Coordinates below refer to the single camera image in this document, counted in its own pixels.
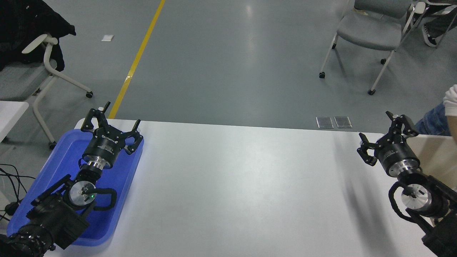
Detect small white side table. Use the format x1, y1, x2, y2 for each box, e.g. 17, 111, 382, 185
0, 101, 29, 143

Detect grey chair with white frame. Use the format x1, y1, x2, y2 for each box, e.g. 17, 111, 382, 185
0, 34, 93, 150
319, 0, 427, 96

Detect person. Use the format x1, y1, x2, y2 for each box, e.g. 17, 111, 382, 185
414, 85, 457, 138
421, 5, 457, 48

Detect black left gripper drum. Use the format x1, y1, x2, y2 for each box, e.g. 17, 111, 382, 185
82, 127, 126, 167

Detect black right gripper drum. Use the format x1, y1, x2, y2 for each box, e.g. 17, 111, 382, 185
374, 133, 419, 172

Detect black cable bundle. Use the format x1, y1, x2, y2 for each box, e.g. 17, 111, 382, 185
0, 163, 36, 222

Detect black jacket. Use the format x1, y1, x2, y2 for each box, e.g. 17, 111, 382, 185
0, 0, 76, 72

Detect blue plastic tray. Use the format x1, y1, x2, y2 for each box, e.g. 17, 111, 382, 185
6, 129, 144, 247

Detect large pale bin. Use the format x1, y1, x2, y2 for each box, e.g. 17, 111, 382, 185
405, 134, 457, 229

